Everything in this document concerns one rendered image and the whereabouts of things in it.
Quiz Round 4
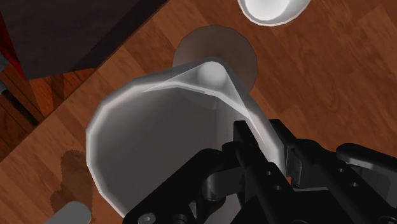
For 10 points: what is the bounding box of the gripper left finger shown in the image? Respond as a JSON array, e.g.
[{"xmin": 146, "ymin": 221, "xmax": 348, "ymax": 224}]
[{"xmin": 123, "ymin": 120, "xmax": 299, "ymax": 224}]

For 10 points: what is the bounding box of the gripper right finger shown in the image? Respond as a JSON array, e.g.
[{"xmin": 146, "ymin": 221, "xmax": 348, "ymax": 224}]
[{"xmin": 268, "ymin": 118, "xmax": 397, "ymax": 224}]

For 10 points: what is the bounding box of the white cup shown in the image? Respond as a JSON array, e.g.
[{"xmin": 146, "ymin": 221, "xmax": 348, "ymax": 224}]
[{"xmin": 85, "ymin": 57, "xmax": 286, "ymax": 218}]

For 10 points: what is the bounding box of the grey rounded object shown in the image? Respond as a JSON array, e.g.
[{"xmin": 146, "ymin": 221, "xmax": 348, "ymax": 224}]
[{"xmin": 45, "ymin": 200, "xmax": 92, "ymax": 224}]

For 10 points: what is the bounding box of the white bowl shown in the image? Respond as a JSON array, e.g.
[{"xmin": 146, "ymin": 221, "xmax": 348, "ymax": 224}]
[{"xmin": 237, "ymin": 0, "xmax": 311, "ymax": 27}]

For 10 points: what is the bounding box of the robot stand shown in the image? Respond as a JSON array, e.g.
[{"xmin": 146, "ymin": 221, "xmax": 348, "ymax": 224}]
[{"xmin": 0, "ymin": 0, "xmax": 170, "ymax": 80}]

